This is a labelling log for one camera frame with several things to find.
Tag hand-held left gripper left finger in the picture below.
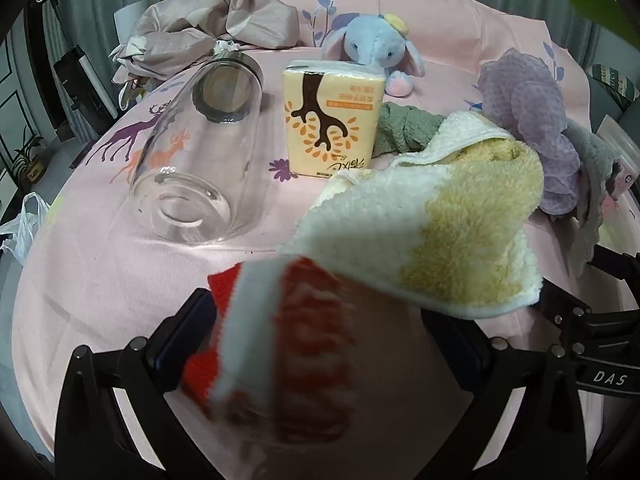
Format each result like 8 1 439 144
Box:
54 287 221 480

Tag pink printed bedsheet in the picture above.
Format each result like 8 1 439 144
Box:
10 0 640 480

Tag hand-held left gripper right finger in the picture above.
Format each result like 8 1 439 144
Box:
422 307 589 480

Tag grey panelled cabinet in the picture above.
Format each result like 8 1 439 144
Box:
0 35 56 186

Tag patterned cushion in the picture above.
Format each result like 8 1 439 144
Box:
592 62 637 87

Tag yellow and white fluffy towel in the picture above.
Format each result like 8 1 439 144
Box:
276 111 546 320

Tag crumpled beige cloth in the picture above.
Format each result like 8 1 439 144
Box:
110 0 301 111

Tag red and white sock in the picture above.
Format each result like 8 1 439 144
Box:
180 256 359 446

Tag white plastic bag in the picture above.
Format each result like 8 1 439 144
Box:
0 191 53 266

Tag grey fluffy cloth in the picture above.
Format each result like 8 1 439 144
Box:
562 120 632 277

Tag clear glass jar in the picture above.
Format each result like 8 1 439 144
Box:
127 51 264 246

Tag yellow tissue pack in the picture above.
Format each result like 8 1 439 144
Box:
282 59 388 179

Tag green knitted cloth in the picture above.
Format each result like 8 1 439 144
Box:
372 101 448 157

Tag blue elephant plush toy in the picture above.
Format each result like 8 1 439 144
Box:
320 12 426 98

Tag small potted plant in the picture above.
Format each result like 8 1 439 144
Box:
10 135 48 186

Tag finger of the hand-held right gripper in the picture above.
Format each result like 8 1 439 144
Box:
590 247 640 282
535 279 640 357

